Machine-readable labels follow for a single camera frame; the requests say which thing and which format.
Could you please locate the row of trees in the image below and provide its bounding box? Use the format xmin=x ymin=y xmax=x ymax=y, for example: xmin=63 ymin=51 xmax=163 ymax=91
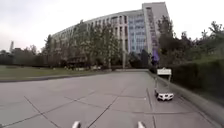
xmin=0 ymin=14 xmax=224 ymax=70

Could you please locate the grey paved path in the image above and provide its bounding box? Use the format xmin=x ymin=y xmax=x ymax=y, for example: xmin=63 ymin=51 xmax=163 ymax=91
xmin=0 ymin=70 xmax=219 ymax=128

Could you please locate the large curved grey building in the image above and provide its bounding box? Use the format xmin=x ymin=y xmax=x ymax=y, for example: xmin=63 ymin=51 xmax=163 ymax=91
xmin=49 ymin=1 xmax=170 ymax=68

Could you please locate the small white robot with sign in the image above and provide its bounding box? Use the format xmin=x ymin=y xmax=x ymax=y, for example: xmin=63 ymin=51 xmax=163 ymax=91
xmin=153 ymin=67 xmax=175 ymax=102

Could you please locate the robot's own part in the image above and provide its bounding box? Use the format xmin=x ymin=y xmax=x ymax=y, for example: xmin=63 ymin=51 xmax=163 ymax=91
xmin=71 ymin=120 xmax=82 ymax=128
xmin=137 ymin=120 xmax=147 ymax=128

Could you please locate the grass lawn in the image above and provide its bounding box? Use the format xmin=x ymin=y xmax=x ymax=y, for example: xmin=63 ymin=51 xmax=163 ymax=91
xmin=0 ymin=64 xmax=111 ymax=82

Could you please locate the dark green hedge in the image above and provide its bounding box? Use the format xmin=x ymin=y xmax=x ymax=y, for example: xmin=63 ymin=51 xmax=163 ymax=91
xmin=149 ymin=58 xmax=224 ymax=101

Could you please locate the grey stone kerb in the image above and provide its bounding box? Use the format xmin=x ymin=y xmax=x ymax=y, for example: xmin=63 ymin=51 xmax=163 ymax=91
xmin=146 ymin=69 xmax=224 ymax=127

